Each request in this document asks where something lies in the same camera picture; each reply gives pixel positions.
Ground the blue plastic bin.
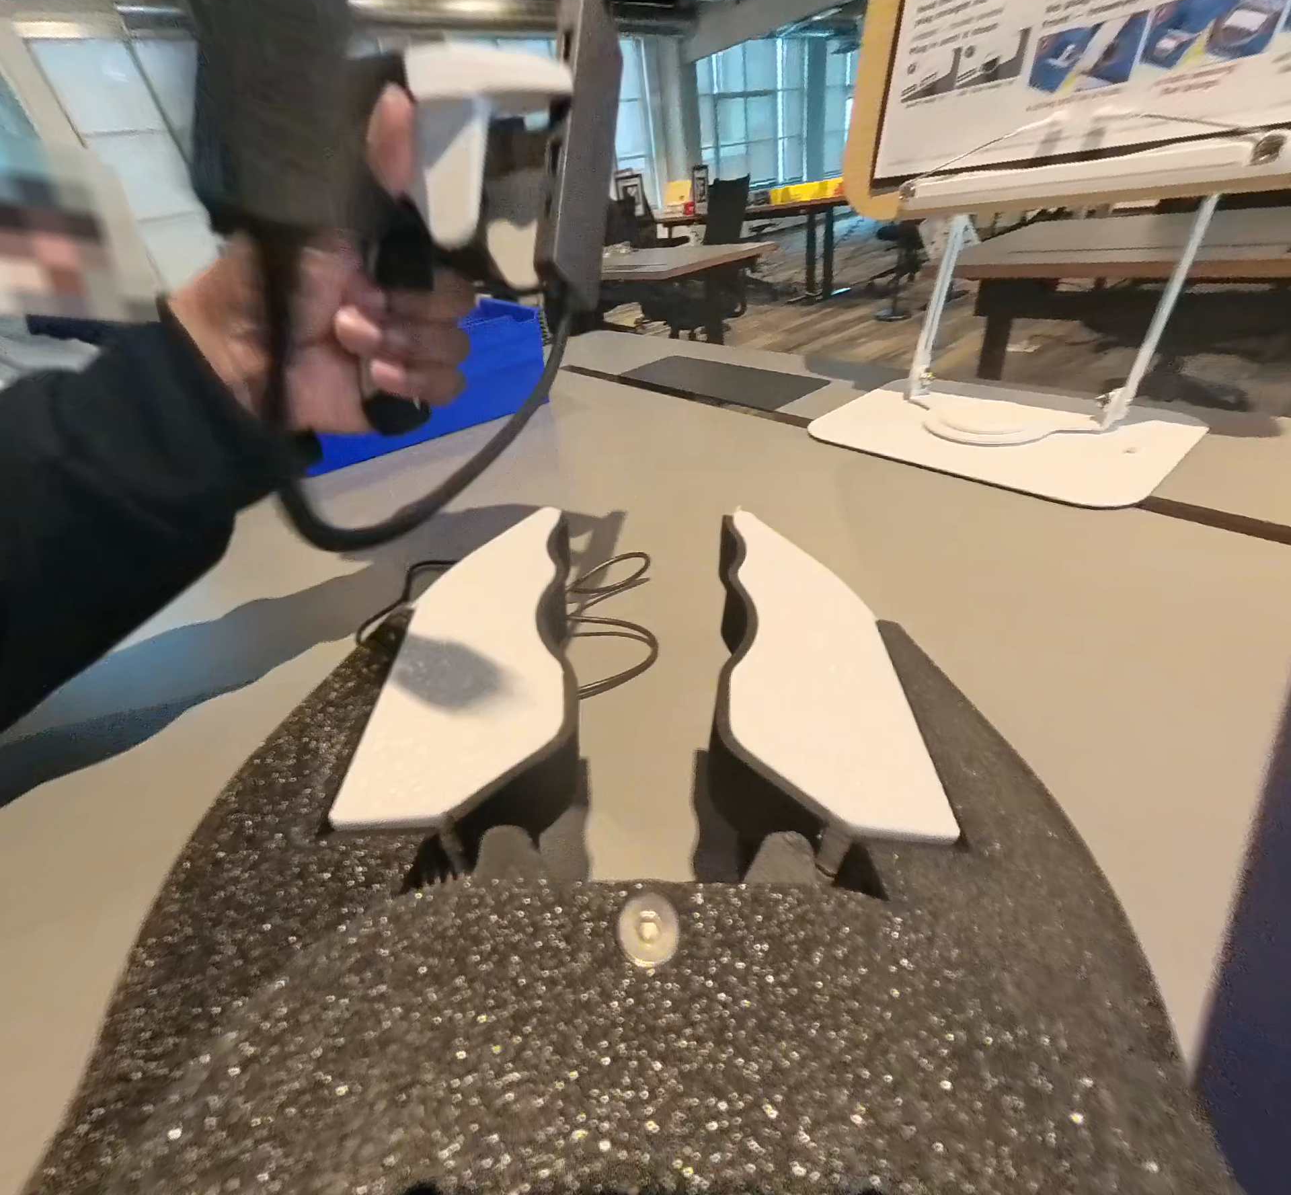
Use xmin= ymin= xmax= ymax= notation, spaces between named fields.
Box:
xmin=1194 ymin=710 xmax=1291 ymax=1195
xmin=302 ymin=297 xmax=546 ymax=477

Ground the black desk cable cover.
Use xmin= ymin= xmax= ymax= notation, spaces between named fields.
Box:
xmin=616 ymin=353 xmax=830 ymax=411

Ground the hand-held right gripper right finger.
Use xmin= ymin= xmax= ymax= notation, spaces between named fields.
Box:
xmin=706 ymin=506 xmax=962 ymax=881

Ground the white desk mat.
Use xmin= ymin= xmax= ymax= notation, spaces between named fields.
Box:
xmin=806 ymin=378 xmax=1209 ymax=510

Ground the long wooden desk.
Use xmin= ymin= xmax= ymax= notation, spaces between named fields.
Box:
xmin=600 ymin=241 xmax=777 ymax=344
xmin=952 ymin=206 xmax=1291 ymax=378

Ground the black office chair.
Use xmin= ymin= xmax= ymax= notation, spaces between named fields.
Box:
xmin=700 ymin=174 xmax=752 ymax=247

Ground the thin black cable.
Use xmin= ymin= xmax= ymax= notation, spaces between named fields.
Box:
xmin=355 ymin=549 xmax=659 ymax=703

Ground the beige board on stand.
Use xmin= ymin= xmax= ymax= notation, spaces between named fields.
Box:
xmin=842 ymin=0 xmax=1291 ymax=223

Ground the person's left hand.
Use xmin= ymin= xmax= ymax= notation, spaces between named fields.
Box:
xmin=166 ymin=85 xmax=474 ymax=435

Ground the grey usb hub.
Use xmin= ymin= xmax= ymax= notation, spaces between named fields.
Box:
xmin=276 ymin=0 xmax=624 ymax=553

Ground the instruction sheet on stand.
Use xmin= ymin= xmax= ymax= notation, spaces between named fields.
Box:
xmin=902 ymin=191 xmax=1226 ymax=444

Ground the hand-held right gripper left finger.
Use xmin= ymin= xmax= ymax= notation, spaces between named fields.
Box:
xmin=327 ymin=506 xmax=580 ymax=881

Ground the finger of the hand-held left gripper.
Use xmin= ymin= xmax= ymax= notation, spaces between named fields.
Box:
xmin=485 ymin=209 xmax=546 ymax=294
xmin=403 ymin=41 xmax=576 ymax=250

